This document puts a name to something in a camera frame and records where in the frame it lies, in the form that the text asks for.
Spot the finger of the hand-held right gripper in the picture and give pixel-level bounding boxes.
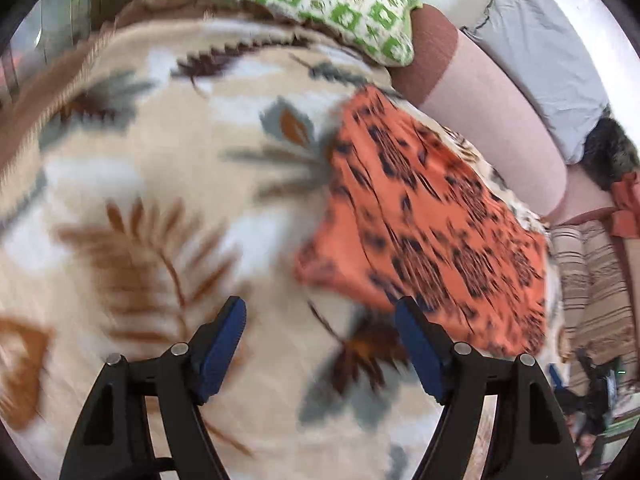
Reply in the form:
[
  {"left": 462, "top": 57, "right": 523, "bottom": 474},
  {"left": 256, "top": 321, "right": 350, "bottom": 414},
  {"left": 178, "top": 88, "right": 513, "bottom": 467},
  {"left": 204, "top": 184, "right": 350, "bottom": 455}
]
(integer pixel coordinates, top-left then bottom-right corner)
[{"left": 548, "top": 364, "right": 568, "bottom": 395}]

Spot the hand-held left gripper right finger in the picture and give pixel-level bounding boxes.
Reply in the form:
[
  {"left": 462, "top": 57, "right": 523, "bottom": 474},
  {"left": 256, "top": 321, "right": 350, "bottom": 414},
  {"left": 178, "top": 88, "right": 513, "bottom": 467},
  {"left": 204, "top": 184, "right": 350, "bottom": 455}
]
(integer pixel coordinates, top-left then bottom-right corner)
[{"left": 394, "top": 296, "right": 583, "bottom": 480}]

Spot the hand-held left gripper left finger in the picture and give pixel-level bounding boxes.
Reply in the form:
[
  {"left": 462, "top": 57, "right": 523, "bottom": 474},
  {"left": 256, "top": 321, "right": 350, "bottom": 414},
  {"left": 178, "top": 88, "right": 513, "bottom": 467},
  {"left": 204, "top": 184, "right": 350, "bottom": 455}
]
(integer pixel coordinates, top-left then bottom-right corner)
[{"left": 59, "top": 296, "right": 248, "bottom": 480}]

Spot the orange floral blouse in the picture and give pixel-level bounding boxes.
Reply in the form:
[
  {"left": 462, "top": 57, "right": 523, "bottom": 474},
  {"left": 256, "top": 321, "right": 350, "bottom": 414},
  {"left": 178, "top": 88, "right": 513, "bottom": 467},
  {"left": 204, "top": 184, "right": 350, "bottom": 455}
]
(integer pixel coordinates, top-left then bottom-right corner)
[{"left": 294, "top": 85, "right": 551, "bottom": 358}]

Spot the striped cushion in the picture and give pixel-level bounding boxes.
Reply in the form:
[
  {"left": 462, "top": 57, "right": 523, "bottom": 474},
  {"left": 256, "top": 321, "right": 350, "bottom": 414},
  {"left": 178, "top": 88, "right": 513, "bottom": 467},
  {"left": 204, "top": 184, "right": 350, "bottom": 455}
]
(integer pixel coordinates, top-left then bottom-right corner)
[{"left": 550, "top": 220, "right": 638, "bottom": 386}]

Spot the leaf print blanket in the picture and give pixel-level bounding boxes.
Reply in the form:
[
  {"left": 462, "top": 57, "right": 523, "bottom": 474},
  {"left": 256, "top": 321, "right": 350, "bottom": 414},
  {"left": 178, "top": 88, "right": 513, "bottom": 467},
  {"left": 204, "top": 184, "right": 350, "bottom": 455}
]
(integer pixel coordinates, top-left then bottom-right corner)
[{"left": 0, "top": 0, "right": 566, "bottom": 480}]

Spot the orange cloth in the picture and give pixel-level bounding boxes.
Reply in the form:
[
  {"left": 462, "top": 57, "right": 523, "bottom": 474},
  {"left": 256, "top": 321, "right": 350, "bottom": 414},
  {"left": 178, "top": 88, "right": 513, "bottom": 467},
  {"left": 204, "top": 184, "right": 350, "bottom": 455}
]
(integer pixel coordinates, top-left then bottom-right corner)
[{"left": 607, "top": 171, "right": 640, "bottom": 238}]

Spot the dark furry cushion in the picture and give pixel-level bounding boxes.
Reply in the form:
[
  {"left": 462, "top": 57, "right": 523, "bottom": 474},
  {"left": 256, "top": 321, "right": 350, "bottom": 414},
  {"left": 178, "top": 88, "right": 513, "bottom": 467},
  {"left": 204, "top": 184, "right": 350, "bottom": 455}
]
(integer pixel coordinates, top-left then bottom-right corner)
[{"left": 580, "top": 117, "right": 640, "bottom": 192}]

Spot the pink bolster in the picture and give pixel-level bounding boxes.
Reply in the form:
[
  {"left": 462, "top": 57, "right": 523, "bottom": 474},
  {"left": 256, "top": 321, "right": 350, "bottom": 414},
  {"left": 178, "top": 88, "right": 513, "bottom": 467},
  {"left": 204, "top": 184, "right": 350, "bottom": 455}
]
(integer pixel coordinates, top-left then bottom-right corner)
[{"left": 390, "top": 4, "right": 568, "bottom": 223}]

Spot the grey pillow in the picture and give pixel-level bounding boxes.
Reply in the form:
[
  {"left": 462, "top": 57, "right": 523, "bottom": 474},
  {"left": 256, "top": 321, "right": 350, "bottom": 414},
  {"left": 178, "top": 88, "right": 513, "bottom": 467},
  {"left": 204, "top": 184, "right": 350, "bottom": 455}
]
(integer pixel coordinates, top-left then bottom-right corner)
[{"left": 460, "top": 0, "right": 612, "bottom": 163}]

